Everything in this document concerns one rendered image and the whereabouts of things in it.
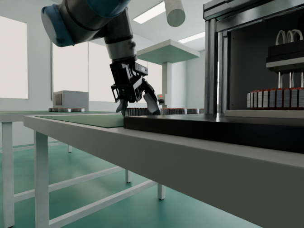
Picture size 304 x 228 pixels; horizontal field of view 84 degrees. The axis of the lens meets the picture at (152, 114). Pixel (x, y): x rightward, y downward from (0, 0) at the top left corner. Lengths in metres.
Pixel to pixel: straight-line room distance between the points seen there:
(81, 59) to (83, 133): 4.74
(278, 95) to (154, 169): 0.24
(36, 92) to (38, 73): 0.42
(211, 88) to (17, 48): 4.46
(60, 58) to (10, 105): 1.50
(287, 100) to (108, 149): 0.30
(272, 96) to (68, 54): 4.82
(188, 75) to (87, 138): 7.99
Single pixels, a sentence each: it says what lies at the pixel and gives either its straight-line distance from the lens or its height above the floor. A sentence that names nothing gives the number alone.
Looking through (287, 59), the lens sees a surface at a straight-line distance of 0.44.
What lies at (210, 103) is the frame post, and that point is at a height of 0.80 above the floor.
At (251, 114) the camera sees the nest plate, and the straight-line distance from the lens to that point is 0.34.
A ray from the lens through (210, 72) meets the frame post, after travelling 0.56.
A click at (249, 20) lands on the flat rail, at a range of 0.56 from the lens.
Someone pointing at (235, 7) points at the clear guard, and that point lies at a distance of 0.59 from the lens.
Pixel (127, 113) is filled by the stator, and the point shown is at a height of 0.77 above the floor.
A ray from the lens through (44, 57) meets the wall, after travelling 4.79.
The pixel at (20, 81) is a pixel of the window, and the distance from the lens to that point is 4.60.
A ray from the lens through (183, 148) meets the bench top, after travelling 0.18.
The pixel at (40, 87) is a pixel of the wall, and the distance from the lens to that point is 4.66.
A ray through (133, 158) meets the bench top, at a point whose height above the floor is 0.72.
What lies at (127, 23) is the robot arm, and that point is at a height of 0.99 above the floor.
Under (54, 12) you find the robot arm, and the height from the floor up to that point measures 0.96.
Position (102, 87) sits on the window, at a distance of 5.21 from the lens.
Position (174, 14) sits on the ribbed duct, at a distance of 1.68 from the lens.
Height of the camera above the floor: 0.78
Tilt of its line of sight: 2 degrees down
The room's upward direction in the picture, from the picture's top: straight up
